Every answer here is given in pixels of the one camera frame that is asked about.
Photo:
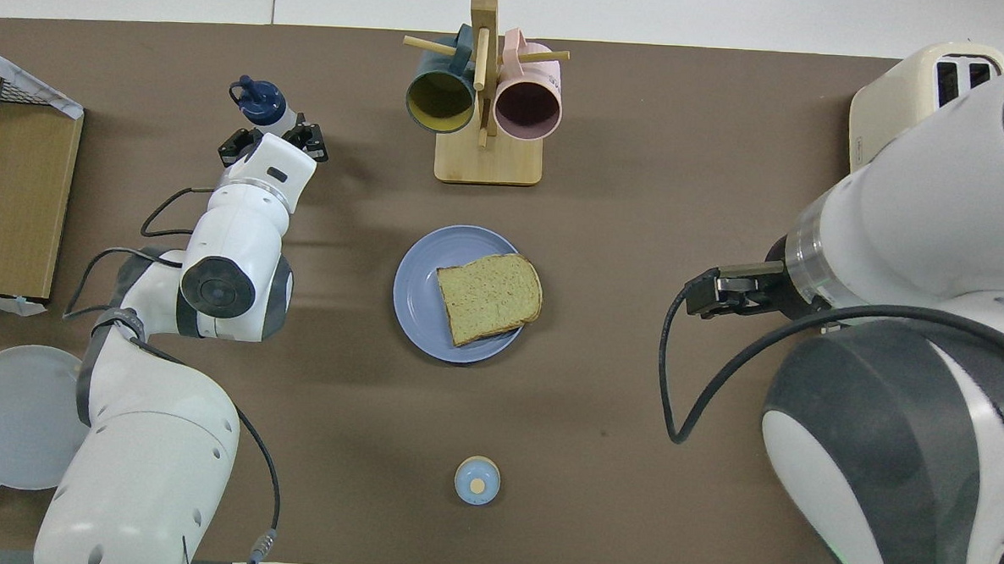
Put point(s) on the translucent bottle with blue cap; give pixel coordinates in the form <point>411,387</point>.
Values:
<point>262,102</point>

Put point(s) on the toasted bread slice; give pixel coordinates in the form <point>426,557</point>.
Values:
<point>488,298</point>

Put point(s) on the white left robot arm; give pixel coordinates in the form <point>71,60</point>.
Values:
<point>155,470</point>

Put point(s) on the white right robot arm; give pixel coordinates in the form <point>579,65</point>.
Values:
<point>935,250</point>

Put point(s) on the blue round plate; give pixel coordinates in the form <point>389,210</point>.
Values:
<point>416,299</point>

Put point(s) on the pale grey plate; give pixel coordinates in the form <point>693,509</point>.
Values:
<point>13,413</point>

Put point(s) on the dark teal mug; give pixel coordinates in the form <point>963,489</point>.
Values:
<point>439,103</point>

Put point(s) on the wooden mug tree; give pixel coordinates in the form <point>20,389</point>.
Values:
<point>488,164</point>

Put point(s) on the pink ribbed mug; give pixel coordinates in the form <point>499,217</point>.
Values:
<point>526,109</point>

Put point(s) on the white checked cloth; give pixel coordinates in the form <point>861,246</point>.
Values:
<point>19,79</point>

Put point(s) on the brown table mat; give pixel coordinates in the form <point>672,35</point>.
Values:
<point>626,152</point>

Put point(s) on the small blue dome bell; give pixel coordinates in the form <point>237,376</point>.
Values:
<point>477,482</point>

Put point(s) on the cream two-slot toaster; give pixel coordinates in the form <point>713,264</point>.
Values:
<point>891,104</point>

